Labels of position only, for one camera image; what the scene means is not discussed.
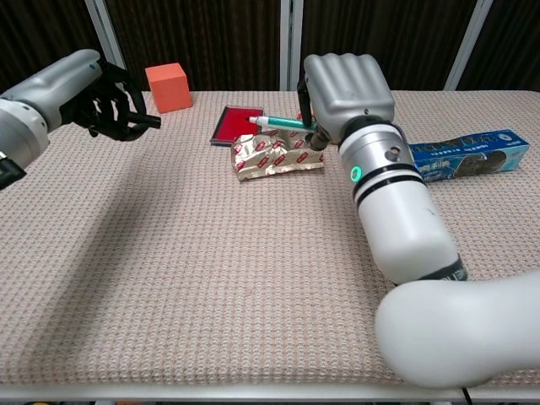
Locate beige woven table cloth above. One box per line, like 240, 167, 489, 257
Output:
0, 89, 540, 387

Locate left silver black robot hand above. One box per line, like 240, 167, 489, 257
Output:
2, 49, 162, 143

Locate dark ribbed partition panel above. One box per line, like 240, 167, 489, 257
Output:
86, 0, 292, 92
0, 0, 100, 96
280, 0, 493, 91
446, 0, 540, 91

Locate long blue wrap box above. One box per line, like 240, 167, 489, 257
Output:
408, 128, 532, 185

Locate crumpled foil snack packet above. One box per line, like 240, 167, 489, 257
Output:
229, 128, 326, 182

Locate green white marker pen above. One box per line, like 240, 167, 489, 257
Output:
248, 114, 317, 134

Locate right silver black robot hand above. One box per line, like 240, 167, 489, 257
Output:
297, 53, 397, 152

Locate orange foam cube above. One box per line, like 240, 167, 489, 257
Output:
144, 62, 194, 114

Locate red flat case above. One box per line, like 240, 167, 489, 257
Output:
209, 105, 265, 148

